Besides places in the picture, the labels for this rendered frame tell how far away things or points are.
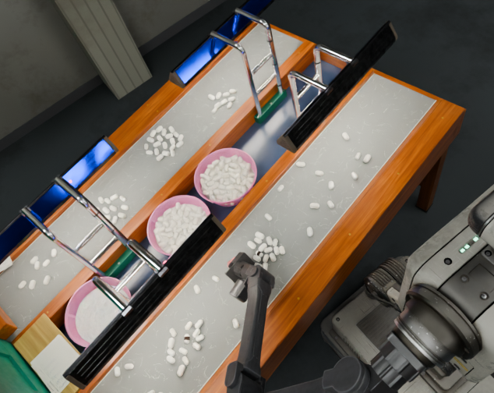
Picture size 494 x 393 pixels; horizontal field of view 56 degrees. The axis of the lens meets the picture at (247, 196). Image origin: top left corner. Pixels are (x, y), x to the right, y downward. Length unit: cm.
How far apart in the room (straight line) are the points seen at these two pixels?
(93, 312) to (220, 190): 68
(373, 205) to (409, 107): 50
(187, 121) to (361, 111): 78
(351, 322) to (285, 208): 51
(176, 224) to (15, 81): 193
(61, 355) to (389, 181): 136
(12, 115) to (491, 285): 324
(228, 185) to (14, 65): 197
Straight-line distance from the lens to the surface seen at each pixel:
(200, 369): 171
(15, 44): 342
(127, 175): 215
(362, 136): 201
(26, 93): 361
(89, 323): 193
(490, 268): 100
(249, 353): 134
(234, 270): 166
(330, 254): 172
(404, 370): 99
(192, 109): 224
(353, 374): 101
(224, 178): 199
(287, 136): 157
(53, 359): 191
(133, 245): 149
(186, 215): 193
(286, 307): 167
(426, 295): 96
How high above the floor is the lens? 235
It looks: 58 degrees down
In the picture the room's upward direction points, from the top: 22 degrees counter-clockwise
